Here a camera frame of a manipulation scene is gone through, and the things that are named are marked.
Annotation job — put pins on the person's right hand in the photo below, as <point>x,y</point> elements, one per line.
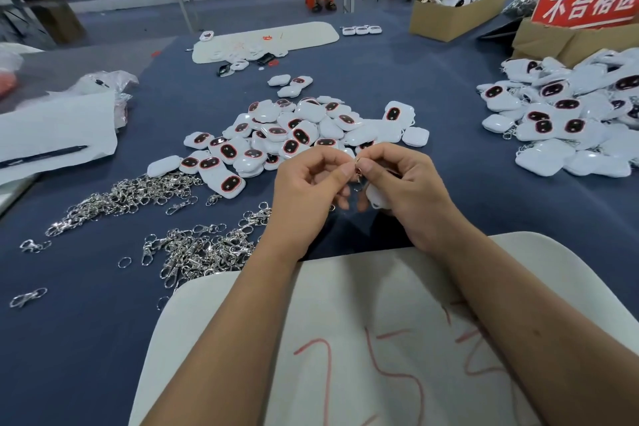
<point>419,201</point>

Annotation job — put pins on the person's left hand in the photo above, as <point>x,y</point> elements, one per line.
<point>299,206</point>

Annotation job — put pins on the white plastic tag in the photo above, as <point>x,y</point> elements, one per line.
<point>375,198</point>

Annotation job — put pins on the person's left forearm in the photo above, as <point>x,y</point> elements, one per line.
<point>225,346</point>

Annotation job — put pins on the person's right forearm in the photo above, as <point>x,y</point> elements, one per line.
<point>529,331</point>

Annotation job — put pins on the white foam board red marks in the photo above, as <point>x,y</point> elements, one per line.
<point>369,306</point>

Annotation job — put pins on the long white foam board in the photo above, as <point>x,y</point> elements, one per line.
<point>309,35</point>

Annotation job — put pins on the flat brown cardboard box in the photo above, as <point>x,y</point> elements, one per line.
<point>549,44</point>

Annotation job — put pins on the white paper sheet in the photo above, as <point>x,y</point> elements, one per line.
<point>55,124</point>

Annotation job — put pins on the black pen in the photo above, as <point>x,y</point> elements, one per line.
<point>40,156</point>

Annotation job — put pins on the orange bag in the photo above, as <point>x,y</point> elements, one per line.
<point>7,84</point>

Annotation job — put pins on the white plastic bag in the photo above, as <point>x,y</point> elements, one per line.
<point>15,54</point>

